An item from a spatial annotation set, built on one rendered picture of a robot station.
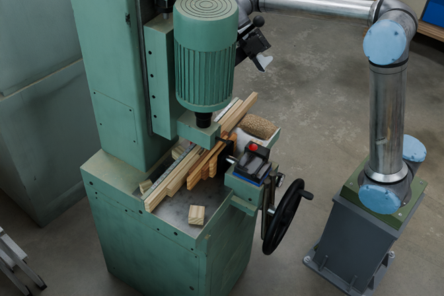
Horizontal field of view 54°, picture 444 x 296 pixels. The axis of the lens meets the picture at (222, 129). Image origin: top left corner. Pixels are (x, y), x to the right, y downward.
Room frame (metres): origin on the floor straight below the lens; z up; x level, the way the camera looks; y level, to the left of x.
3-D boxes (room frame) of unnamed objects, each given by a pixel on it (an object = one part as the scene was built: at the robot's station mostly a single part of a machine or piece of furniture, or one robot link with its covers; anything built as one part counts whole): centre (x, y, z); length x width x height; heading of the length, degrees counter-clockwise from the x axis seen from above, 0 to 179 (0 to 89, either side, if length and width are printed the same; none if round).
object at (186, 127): (1.07, 0.08, 1.03); 0.14 x 0.07 x 0.09; 61
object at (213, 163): (1.04, -0.01, 0.94); 0.16 x 0.02 x 0.08; 151
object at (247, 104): (1.14, 0.02, 0.92); 0.60 x 0.02 x 0.04; 151
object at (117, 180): (1.11, 0.17, 0.76); 0.57 x 0.45 x 0.09; 61
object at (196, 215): (0.80, 0.06, 0.92); 0.05 x 0.04 x 0.04; 87
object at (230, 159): (1.01, -0.04, 0.95); 0.09 x 0.07 x 0.09; 151
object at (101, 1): (1.19, 0.32, 1.16); 0.22 x 0.22 x 0.72; 61
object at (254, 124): (1.24, -0.14, 0.92); 0.14 x 0.09 x 0.04; 61
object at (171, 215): (1.01, -0.04, 0.87); 0.61 x 0.30 x 0.06; 151
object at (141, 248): (1.11, 0.17, 0.36); 0.58 x 0.45 x 0.71; 61
